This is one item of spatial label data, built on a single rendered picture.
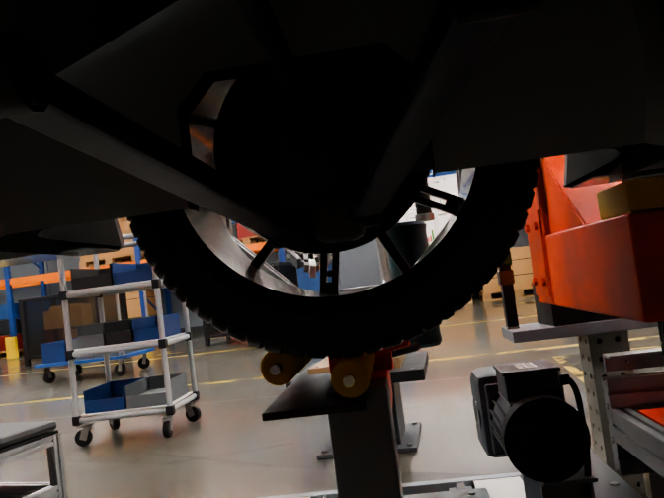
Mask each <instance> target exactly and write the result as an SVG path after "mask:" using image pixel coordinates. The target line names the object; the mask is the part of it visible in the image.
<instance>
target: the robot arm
mask: <svg viewBox="0 0 664 498"><path fill-rule="evenodd" d="M242 226H243V227H244V228H246V229H247V230H249V231H251V232H252V233H254V234H256V235H258V236H260V237H262V236H261V235H260V234H258V233H257V232H255V231H254V230H252V229H250V228H248V227H246V226H244V225H242ZM262 238H264V237H262ZM264 239H266V238H264ZM266 240H267V239H266ZM376 244H377V249H378V254H379V258H380V262H381V267H382V271H383V276H384V281H383V283H385V282H388V281H390V280H391V277H390V271H389V264H388V254H387V251H386V249H385V248H384V246H383V245H382V244H381V242H380V241H379V239H378V238H377V239H376ZM284 249H286V250H287V260H288V261H290V262H291V263H293V264H294V265H295V266H296V267H297V268H299V269H300V268H301V267H303V268H304V270H303V271H304V272H309V276H310V277H311V278H312V277H313V278H316V271H320V254H313V253H304V252H298V251H294V250H291V249H288V248H284ZM331 262H332V253H328V265H329V264H330V263H331Z"/></svg>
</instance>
